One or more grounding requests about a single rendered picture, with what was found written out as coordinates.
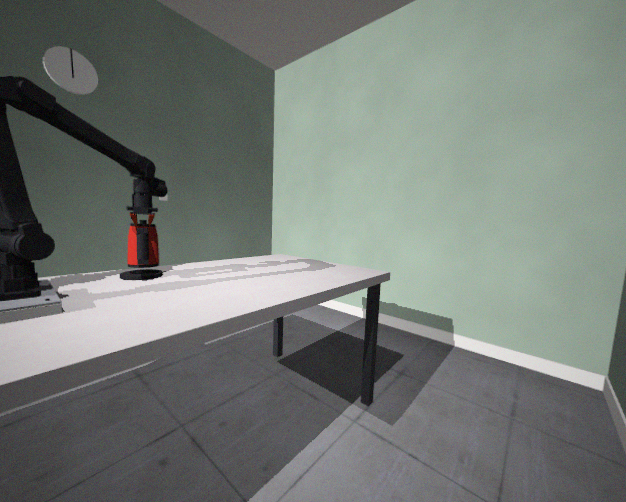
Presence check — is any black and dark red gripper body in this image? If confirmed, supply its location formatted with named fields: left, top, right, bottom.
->
left=126, top=193, right=158, bottom=215

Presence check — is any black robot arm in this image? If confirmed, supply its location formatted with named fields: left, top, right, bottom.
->
left=0, top=76, right=168, bottom=301

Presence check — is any black round disk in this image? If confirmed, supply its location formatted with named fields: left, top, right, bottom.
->
left=120, top=269, right=163, bottom=280

